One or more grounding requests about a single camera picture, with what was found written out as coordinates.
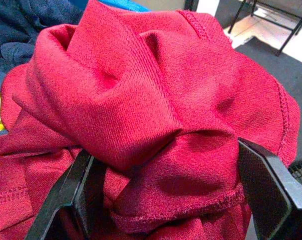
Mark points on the bright blue garment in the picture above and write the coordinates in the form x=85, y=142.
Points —
x=120, y=4

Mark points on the red knit garment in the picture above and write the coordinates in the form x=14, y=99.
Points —
x=145, y=105

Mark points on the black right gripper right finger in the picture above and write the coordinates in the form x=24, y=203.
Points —
x=266, y=190

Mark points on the black metal chair frame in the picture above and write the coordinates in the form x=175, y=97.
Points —
x=273, y=17

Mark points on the dark navy fleece garment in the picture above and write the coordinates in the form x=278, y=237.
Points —
x=18, y=37

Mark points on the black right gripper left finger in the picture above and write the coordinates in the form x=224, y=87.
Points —
x=68, y=190

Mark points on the dark grey floor mat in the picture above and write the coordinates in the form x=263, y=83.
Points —
x=278, y=80

